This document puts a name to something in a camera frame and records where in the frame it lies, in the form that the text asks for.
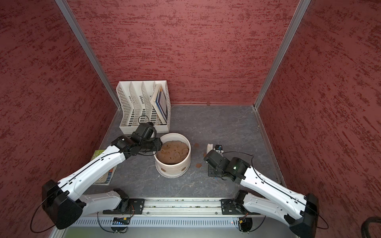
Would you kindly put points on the aluminium corner post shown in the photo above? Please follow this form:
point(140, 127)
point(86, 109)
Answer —
point(290, 32)
point(79, 34)

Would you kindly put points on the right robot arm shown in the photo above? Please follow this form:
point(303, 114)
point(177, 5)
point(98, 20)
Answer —
point(244, 174)

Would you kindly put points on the white ceramic pot with mud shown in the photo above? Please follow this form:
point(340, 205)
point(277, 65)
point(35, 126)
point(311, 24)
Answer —
point(174, 158)

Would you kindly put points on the right aluminium corner post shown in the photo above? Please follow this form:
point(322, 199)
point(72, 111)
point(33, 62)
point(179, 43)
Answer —
point(290, 32)

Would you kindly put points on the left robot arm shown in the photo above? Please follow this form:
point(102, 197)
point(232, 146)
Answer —
point(65, 202)

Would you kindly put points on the left aluminium corner post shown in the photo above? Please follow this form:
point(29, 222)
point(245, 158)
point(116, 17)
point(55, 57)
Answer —
point(79, 34)

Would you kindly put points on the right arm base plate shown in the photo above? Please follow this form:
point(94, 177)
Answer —
point(229, 207)

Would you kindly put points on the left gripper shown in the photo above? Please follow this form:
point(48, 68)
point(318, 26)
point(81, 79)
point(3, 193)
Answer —
point(157, 145)

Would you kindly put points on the book in organizer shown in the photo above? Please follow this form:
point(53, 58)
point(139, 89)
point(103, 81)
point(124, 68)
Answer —
point(159, 103)

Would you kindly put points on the white blue scrub brush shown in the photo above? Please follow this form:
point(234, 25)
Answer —
point(209, 148)

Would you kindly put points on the white file organizer rack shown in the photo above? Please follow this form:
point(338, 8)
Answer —
point(135, 99)

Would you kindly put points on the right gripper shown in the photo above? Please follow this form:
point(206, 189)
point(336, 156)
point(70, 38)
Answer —
point(211, 172)

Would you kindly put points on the green book on table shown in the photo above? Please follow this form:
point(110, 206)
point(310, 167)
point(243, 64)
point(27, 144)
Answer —
point(107, 177)

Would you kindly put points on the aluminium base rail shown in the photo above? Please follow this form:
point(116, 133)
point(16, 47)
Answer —
point(195, 206)

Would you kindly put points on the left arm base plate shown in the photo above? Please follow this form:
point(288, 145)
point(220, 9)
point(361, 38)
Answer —
point(134, 206)

